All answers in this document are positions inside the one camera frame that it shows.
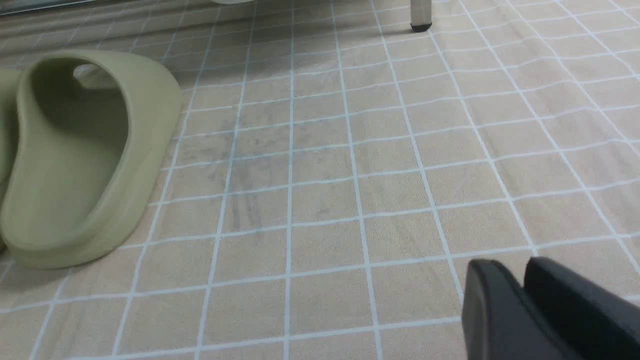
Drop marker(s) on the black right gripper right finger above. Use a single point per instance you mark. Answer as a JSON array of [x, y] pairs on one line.
[[594, 322]]

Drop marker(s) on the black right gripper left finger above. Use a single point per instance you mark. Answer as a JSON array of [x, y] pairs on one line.
[[501, 322]]

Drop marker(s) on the metal shoe rack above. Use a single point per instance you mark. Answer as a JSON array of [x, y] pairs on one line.
[[420, 10]]

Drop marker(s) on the right green slide slipper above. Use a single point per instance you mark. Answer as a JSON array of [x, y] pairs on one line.
[[93, 128]]

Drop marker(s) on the green slide slipper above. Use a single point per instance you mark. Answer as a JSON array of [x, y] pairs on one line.
[[9, 149], [93, 128]]

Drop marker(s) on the left green slide slipper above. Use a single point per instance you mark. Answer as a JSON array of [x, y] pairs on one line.
[[9, 149]]

